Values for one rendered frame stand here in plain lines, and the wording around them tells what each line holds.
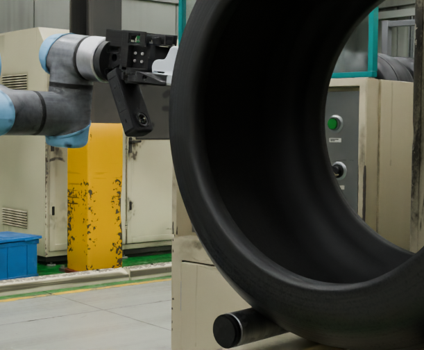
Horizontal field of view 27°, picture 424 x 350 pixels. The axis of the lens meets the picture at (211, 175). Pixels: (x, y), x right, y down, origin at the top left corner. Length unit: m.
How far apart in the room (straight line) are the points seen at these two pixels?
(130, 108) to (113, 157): 5.57
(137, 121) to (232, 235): 0.35
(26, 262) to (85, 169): 0.85
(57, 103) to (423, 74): 0.59
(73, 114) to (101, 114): 5.42
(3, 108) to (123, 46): 0.22
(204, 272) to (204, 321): 0.12
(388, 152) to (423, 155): 0.49
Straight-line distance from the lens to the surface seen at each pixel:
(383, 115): 1.84
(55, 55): 1.51
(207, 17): 1.14
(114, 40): 1.42
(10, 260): 6.79
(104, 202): 6.94
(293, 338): 1.27
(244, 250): 1.10
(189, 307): 2.12
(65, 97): 1.50
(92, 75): 1.45
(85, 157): 6.88
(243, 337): 1.14
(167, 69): 1.33
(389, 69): 5.25
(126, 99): 1.39
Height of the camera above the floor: 1.16
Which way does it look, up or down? 3 degrees down
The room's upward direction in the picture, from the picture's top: 1 degrees clockwise
